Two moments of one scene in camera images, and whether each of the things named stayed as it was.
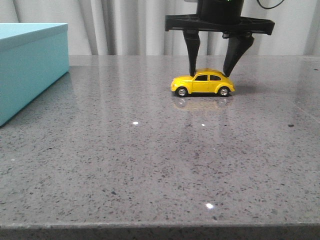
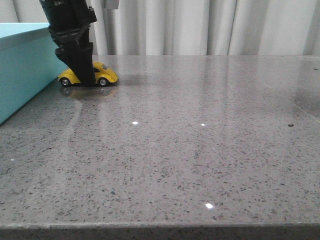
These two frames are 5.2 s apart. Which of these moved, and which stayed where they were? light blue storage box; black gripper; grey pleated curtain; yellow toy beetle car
Moved: black gripper; yellow toy beetle car
Stayed: light blue storage box; grey pleated curtain
